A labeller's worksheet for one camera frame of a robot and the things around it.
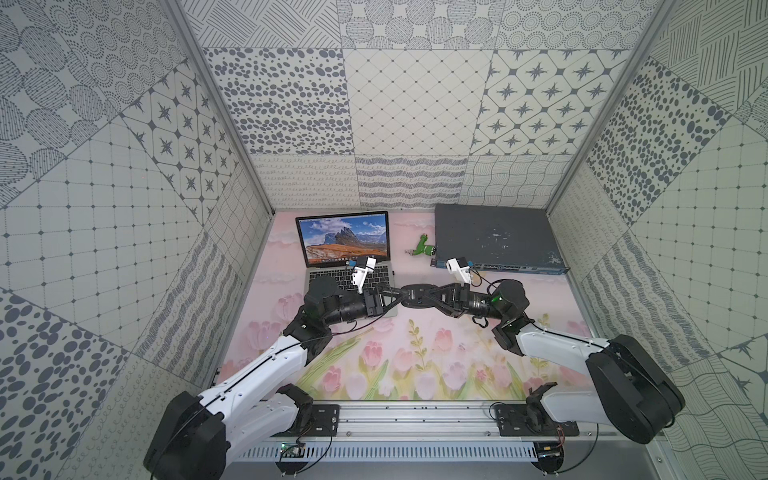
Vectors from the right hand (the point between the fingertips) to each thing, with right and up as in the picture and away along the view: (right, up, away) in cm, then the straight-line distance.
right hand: (424, 298), depth 71 cm
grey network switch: (+31, +15, +37) cm, 50 cm away
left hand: (-6, +3, -2) cm, 7 cm away
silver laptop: (-28, +13, +27) cm, 41 cm away
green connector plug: (+3, +11, +36) cm, 38 cm away
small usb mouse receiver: (-8, +3, +32) cm, 33 cm away
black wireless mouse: (-2, +1, -2) cm, 3 cm away
